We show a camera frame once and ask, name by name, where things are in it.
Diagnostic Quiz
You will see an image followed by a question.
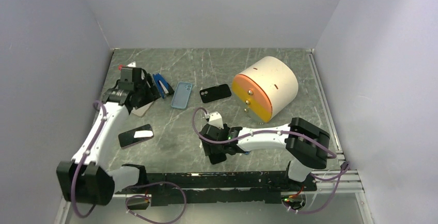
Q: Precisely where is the light blue phone case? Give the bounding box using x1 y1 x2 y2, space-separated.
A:
171 82 193 109

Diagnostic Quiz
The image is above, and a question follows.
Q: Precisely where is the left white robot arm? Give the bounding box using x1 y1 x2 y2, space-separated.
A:
56 67 159 205

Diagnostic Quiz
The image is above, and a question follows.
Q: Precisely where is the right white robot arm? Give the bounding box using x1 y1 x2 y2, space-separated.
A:
196 118 336 190

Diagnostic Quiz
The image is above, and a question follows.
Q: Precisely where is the purple edged glossy phone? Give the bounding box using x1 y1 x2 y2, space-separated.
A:
118 124 154 149

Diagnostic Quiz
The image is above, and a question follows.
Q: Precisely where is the blue clip tool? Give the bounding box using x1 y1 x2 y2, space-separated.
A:
152 73 175 99

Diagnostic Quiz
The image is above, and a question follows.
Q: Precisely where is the cream and orange drum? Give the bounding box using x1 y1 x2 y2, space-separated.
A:
231 56 299 123

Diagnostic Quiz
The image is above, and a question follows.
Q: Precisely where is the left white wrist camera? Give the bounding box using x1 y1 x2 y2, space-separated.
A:
118 61 136 70

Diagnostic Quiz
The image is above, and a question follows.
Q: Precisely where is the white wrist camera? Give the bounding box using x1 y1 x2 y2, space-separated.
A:
205 111 224 129
118 61 136 70

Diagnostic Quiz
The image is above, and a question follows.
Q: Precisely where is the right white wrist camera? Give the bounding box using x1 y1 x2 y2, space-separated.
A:
205 111 224 129

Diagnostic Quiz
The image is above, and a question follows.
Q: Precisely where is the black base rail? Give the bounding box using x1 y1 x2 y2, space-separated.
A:
122 171 317 206

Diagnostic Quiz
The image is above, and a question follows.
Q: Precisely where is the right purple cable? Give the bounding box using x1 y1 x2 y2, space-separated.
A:
191 107 351 215

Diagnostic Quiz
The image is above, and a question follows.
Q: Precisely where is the purple cable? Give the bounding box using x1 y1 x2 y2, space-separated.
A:
191 107 351 215
70 100 107 219

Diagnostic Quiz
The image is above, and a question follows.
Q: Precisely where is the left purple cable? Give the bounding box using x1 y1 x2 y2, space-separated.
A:
70 100 107 219

